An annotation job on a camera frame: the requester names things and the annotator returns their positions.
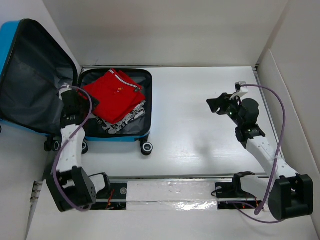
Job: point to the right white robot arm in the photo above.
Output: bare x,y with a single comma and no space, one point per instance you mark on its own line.
288,194

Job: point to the newspaper print cloth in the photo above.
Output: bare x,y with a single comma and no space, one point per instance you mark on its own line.
114,128

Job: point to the metal base rail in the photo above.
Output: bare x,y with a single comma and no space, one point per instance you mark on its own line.
168,194

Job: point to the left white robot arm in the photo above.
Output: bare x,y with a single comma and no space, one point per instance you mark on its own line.
70,186

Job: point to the red polo shirt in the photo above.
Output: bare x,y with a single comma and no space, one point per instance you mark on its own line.
117,94

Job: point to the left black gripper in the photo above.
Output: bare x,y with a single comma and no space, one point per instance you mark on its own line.
84,98

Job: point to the blue kids suitcase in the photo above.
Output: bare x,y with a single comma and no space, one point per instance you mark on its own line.
33,67

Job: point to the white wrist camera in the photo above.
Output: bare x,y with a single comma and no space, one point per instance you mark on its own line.
240,90
64,88

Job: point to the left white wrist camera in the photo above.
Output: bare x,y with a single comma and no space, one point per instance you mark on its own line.
64,88

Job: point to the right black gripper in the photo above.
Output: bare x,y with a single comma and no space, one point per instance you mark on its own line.
222,101

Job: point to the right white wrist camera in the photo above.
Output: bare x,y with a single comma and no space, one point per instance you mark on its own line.
240,90

